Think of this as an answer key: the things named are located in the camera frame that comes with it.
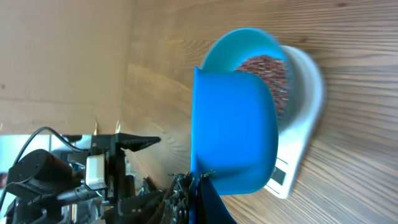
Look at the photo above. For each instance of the teal blue bowl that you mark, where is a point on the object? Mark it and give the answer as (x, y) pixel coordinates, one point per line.
(233, 48)

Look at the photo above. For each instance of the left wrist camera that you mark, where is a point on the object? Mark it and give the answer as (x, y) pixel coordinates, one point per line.
(95, 172)

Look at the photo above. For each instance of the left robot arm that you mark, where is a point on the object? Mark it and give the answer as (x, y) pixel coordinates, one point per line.
(81, 179)

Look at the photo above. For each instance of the white digital kitchen scale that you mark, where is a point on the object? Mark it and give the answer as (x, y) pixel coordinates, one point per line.
(307, 99)

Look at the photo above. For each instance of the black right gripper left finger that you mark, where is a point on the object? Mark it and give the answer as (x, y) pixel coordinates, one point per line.
(174, 207)

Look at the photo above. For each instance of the blue plastic measuring scoop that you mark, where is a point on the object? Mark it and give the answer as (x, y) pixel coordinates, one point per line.
(234, 132)

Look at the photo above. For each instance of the red adzuki beans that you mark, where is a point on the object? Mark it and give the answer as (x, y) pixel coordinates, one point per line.
(272, 72)

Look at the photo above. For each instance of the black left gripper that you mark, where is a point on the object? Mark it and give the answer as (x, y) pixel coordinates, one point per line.
(120, 191)

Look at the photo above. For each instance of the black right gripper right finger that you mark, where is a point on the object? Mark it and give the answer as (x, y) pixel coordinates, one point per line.
(210, 208)

